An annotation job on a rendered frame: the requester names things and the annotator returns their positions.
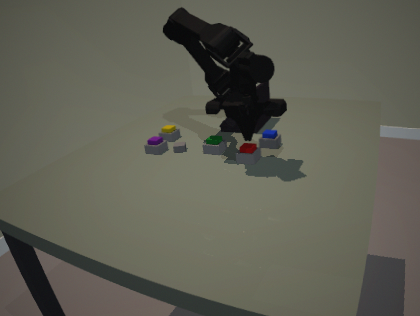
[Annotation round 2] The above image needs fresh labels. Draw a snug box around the purple button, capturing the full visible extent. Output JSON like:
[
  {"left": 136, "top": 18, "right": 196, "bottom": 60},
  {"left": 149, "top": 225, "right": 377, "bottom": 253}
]
[{"left": 144, "top": 136, "right": 168, "bottom": 155}]

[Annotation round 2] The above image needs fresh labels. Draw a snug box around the red button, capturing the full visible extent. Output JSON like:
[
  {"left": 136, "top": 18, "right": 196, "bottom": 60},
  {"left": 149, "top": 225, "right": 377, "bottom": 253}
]
[{"left": 236, "top": 143, "right": 262, "bottom": 165}]

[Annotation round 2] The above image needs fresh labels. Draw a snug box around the blue button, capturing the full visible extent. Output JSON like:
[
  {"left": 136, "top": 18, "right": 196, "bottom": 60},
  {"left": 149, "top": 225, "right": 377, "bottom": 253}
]
[{"left": 259, "top": 129, "right": 281, "bottom": 149}]

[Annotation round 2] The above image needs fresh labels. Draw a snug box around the yellow button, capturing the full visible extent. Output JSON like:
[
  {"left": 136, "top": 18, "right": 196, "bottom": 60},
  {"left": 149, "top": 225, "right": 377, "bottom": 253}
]
[{"left": 159, "top": 125, "right": 180, "bottom": 142}]

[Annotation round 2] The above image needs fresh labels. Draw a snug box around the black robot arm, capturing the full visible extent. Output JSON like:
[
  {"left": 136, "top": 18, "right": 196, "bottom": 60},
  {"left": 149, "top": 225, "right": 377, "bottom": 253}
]
[{"left": 163, "top": 7, "right": 275, "bottom": 117}]

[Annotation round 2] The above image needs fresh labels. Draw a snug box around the green button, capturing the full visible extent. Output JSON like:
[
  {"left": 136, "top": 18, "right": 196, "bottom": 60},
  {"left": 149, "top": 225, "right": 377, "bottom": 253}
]
[{"left": 203, "top": 135, "right": 227, "bottom": 155}]

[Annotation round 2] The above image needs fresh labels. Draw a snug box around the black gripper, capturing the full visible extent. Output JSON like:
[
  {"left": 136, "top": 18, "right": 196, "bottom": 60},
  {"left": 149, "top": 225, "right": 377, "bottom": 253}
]
[{"left": 205, "top": 79, "right": 287, "bottom": 141}]

